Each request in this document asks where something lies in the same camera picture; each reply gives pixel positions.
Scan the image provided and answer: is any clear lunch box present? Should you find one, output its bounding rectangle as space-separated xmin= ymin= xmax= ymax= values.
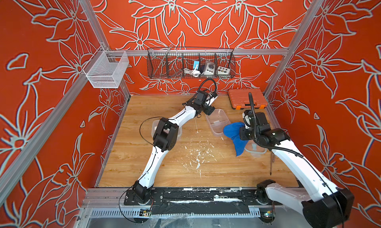
xmin=206 ymin=109 xmax=231 ymax=137

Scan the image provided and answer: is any blue cloth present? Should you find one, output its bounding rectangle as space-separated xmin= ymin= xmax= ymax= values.
xmin=223 ymin=122 xmax=248 ymax=157

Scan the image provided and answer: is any clear lunch box lid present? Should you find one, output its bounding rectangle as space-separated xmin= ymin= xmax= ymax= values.
xmin=244 ymin=140 xmax=267 ymax=157

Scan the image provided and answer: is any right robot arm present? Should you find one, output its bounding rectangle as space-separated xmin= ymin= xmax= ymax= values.
xmin=239 ymin=93 xmax=354 ymax=228

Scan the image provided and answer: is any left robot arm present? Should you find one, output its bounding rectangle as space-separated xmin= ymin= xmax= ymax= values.
xmin=120 ymin=78 xmax=218 ymax=204

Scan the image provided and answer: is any left closed lunch box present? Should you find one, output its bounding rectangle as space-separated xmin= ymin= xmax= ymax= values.
xmin=151 ymin=119 xmax=183 ymax=142

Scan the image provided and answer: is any orange tool case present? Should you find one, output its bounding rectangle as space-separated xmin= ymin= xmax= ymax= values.
xmin=228 ymin=88 xmax=268 ymax=110

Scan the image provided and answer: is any white power adapter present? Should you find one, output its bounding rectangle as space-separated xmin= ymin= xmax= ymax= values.
xmin=201 ymin=61 xmax=215 ymax=77

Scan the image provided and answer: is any white button box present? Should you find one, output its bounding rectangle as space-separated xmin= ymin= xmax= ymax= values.
xmin=217 ymin=66 xmax=230 ymax=77

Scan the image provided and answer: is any blue white small box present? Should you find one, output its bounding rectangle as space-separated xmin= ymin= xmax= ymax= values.
xmin=193 ymin=60 xmax=199 ymax=70

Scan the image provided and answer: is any clear acrylic box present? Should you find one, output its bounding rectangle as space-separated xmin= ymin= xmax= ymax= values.
xmin=82 ymin=48 xmax=130 ymax=89

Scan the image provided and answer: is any orange handled screwdriver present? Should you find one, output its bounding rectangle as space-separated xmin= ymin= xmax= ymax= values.
xmin=269 ymin=153 xmax=275 ymax=175

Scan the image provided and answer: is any black wire basket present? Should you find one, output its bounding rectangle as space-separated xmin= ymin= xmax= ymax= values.
xmin=147 ymin=46 xmax=236 ymax=79

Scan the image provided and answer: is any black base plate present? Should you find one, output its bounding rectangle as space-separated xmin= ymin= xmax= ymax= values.
xmin=122 ymin=187 xmax=272 ymax=216

